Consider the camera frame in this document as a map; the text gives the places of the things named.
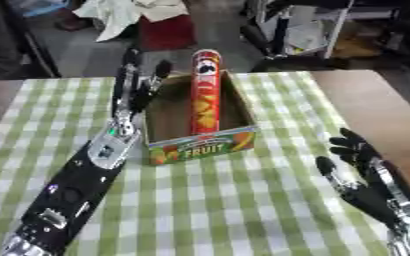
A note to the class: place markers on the printed cardboard box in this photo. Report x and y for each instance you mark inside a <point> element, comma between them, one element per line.
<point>200,133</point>

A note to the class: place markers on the red cylindrical chip can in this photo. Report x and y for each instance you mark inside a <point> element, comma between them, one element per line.
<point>205,93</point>

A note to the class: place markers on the red chair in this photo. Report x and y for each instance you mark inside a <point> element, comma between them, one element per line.
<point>166,31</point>

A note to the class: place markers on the person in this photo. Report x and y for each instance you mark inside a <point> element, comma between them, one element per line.
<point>1,40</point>

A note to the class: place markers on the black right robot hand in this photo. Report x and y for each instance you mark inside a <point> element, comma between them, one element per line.
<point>369,186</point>

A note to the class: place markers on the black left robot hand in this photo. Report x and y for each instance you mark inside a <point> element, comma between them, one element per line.
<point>127,90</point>

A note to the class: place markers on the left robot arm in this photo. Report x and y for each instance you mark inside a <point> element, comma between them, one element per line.
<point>80,180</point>

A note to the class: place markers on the white cloth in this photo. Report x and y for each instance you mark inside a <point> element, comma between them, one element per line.
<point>130,15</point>

